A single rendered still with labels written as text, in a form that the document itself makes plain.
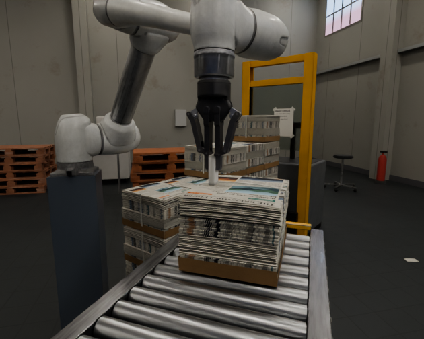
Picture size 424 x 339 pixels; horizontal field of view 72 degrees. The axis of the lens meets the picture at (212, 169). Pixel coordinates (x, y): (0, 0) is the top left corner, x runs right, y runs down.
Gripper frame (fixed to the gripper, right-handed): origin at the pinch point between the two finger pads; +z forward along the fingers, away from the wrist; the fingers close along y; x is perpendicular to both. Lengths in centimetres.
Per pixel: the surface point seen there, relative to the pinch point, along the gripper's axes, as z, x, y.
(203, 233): 20.2, -8.8, 5.9
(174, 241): 33, -28, 25
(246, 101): -30, -246, 49
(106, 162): 74, -401, 362
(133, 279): 33.1, -0.3, 23.8
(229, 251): 24.3, -9.1, -1.8
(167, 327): 34.8, 11.8, 6.7
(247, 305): 34.3, -1.4, -8.7
